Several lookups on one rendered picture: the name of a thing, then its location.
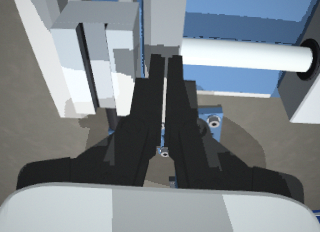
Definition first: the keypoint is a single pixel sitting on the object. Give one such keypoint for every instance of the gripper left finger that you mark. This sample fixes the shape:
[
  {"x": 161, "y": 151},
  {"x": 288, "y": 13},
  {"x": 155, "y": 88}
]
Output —
[{"x": 122, "y": 158}]

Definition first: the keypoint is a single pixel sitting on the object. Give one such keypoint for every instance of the grey slotted metal block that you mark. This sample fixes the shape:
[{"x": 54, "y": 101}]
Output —
[{"x": 98, "y": 45}]

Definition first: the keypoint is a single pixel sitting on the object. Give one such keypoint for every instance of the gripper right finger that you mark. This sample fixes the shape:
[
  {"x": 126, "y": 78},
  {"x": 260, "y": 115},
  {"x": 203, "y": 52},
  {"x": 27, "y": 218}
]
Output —
[{"x": 200, "y": 161}]

